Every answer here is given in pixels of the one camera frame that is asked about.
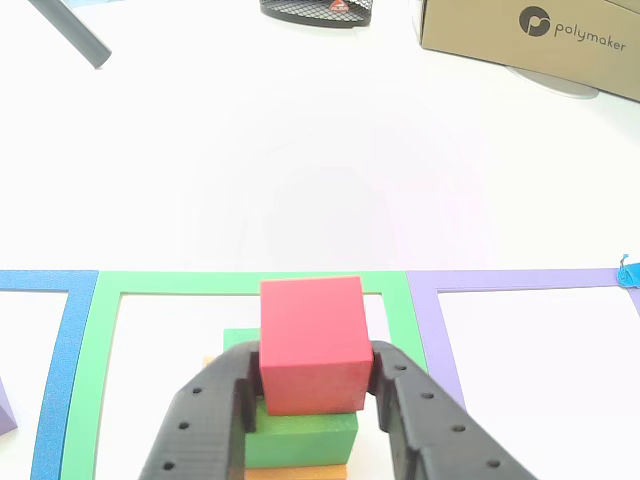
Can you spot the green cube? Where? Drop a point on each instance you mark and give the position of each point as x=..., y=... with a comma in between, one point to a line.
x=300, y=440

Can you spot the orange cube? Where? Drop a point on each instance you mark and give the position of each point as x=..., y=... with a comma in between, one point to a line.
x=295, y=474

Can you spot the small red cube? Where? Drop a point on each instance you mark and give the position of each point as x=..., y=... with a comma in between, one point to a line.
x=315, y=340

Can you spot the large purple cube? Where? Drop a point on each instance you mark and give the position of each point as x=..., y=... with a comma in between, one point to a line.
x=6, y=410

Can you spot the blue tape strip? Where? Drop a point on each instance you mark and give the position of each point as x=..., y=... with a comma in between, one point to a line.
x=630, y=275

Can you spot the cardboard box polymaker logo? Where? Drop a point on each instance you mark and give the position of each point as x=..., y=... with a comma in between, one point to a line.
x=500, y=35

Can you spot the grey metal rod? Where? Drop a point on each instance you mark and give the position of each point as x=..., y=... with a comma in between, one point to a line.
x=75, y=32

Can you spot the black mesh pen holder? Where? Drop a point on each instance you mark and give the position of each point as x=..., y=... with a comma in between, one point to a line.
x=315, y=12

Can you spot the purple square frame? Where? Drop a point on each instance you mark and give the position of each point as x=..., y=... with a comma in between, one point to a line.
x=430, y=320

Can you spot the green square frame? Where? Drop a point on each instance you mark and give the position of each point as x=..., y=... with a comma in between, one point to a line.
x=85, y=380

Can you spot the blue square frame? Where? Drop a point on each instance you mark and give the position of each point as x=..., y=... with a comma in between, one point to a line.
x=55, y=390

